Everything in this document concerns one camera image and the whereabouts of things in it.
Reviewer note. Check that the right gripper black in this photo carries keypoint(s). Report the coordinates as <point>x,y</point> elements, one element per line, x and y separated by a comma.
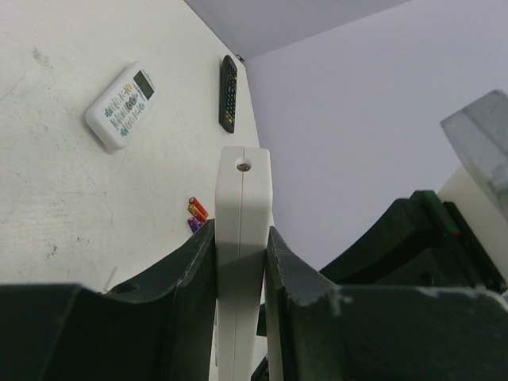
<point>403,231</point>

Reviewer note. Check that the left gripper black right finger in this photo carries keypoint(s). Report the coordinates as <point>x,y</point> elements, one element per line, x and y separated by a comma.
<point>317,330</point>

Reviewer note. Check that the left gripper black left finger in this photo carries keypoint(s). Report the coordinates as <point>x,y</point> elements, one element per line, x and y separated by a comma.
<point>158,325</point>

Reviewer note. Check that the white AC remote with display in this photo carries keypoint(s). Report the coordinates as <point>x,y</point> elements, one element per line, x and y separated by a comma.
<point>118,113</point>

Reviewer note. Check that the black TV remote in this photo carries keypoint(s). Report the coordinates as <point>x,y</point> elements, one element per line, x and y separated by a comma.
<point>227,94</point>

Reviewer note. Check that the blue battery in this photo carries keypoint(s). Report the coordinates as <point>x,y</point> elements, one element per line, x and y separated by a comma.
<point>194,224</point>

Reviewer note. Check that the red orange battery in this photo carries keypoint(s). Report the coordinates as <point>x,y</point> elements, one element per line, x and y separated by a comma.
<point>194,210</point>
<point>193,201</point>

